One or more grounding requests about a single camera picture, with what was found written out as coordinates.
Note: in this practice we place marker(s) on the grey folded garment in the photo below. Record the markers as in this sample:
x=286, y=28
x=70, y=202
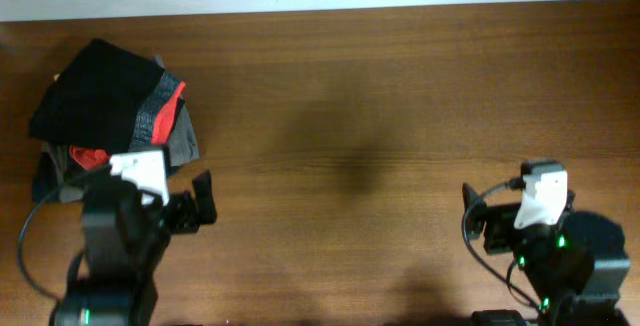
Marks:
x=182, y=136

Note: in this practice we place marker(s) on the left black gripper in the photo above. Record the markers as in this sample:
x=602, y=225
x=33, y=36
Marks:
x=188, y=218

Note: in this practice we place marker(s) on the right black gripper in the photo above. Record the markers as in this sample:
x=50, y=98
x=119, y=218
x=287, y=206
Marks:
x=500, y=218

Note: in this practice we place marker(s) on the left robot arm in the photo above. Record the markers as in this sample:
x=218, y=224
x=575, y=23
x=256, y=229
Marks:
x=126, y=232

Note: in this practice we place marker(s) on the navy blue folded garment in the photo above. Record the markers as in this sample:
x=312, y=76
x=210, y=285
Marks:
x=47, y=179

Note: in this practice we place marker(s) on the red folded t-shirt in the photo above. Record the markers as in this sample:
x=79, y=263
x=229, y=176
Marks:
x=89, y=159

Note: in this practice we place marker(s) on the black leggings with grey-red waistband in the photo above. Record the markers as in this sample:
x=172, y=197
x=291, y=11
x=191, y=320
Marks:
x=108, y=99

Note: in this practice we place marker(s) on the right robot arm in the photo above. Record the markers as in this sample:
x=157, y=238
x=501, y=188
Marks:
x=568, y=265

